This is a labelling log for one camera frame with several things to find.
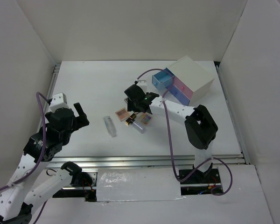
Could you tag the light blue drawer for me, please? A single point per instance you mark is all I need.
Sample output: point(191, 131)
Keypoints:
point(163, 79)

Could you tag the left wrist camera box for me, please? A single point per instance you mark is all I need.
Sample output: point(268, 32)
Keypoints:
point(58, 101)

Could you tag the purple-blue drawer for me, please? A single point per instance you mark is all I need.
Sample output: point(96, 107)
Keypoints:
point(183, 99)

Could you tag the small bottle black cap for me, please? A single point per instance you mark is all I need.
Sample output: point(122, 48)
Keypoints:
point(138, 126)

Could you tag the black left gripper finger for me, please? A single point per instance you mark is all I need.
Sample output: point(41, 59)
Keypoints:
point(81, 114)
point(81, 121)

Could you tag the colourful glitter eyeshadow palette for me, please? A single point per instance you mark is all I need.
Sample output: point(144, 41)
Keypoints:
point(145, 119)

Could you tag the white front cover board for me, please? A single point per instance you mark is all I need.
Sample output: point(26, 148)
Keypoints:
point(137, 184)

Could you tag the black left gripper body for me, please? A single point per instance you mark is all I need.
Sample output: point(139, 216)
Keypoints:
point(67, 136)

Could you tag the clear plastic bottle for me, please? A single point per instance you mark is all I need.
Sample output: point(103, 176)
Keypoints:
point(110, 126)

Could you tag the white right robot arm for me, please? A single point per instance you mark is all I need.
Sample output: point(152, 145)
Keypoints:
point(201, 128)

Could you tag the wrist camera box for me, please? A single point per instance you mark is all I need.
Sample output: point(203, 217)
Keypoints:
point(58, 101)
point(143, 85)

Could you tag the pink four-pan eyeshadow palette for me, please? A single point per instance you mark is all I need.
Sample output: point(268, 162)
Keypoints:
point(122, 114)

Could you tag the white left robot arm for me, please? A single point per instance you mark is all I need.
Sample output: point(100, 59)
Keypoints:
point(18, 200)

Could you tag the black gold lipstick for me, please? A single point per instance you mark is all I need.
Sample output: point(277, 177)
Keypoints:
point(130, 119)

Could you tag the aluminium frame rail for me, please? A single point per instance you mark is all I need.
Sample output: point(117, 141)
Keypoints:
point(99, 87)

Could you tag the pink drawer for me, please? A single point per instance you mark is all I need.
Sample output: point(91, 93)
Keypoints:
point(182, 87)

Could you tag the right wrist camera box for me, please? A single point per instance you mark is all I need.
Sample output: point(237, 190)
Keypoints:
point(143, 85)

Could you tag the white drawer cabinet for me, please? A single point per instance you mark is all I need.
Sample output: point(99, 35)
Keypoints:
point(193, 75)

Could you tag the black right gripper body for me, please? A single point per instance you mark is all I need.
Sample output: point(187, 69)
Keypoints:
point(132, 106)

